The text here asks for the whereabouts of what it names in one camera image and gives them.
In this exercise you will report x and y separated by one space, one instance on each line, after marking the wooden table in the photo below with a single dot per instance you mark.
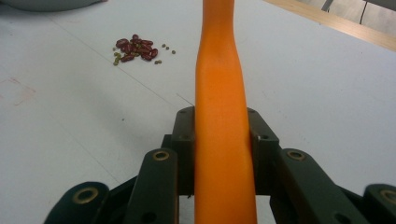
342 25

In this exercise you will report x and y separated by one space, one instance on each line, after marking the grey dustpan with orange edge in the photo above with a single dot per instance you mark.
46 4

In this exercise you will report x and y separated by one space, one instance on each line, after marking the pile of red kidney beans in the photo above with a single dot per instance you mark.
137 48

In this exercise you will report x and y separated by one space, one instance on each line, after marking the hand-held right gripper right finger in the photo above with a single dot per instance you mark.
263 146

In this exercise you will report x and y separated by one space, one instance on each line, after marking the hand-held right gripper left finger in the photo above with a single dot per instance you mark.
182 149

